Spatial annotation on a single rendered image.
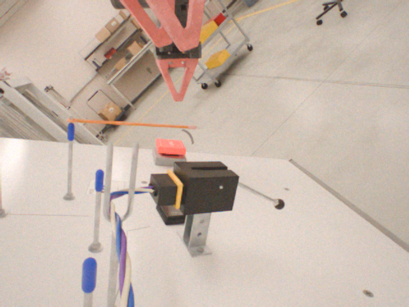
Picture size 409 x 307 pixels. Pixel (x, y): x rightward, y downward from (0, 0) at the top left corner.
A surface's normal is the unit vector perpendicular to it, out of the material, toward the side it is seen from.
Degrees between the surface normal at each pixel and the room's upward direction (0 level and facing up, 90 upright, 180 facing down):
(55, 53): 90
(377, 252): 51
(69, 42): 90
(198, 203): 99
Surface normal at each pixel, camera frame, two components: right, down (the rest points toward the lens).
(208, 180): 0.42, 0.34
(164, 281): 0.16, -0.94
